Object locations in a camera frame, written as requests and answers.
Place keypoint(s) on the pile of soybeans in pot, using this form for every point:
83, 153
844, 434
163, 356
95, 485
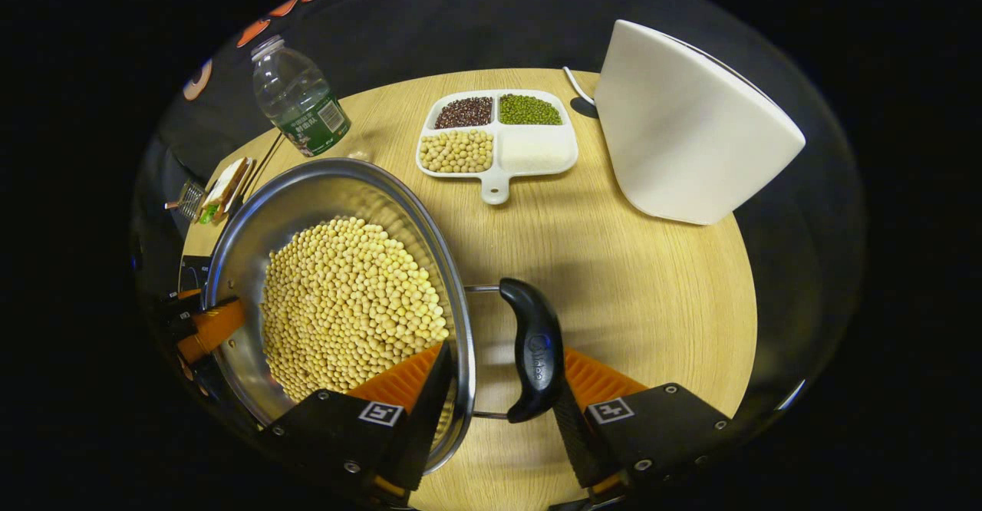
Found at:
349, 304

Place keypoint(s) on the portion of red beans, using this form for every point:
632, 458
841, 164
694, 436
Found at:
464, 113

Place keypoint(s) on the clear plastic water bottle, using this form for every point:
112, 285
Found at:
299, 104

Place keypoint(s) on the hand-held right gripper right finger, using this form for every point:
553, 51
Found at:
571, 442

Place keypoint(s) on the small portion of soybeans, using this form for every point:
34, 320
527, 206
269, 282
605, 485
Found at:
457, 151

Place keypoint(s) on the white divided plate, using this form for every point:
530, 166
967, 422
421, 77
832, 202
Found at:
495, 185

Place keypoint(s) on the portion of white rice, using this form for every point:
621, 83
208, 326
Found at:
535, 152

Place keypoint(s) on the sandwich on white plate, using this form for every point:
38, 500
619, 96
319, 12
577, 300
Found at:
224, 189

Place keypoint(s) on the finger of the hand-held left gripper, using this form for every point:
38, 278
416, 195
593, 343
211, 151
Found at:
215, 325

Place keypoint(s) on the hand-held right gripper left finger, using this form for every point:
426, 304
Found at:
426, 419

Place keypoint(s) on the portion of green mung beans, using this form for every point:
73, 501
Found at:
529, 110

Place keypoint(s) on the black induction cooktop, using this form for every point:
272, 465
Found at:
192, 273

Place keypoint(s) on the white box-shaped appliance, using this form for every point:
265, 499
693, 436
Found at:
683, 127

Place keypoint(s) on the stainless steel pot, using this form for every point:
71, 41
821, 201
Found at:
253, 250

